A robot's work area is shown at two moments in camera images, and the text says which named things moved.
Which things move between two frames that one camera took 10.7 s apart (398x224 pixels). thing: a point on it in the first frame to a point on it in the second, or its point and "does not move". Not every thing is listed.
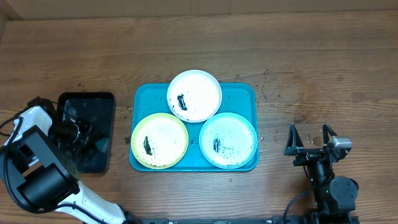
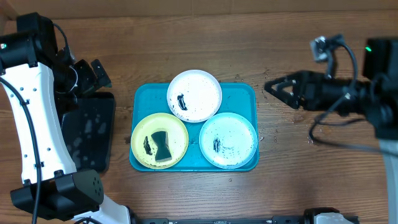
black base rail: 227,220 does not move
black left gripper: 75,148 to 91,80
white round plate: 194,96 does not move
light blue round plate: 228,140 does not move
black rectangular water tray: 99,109 does not move
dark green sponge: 102,144 to 163,153
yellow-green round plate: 159,140 does not move
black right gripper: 295,147 to 311,93
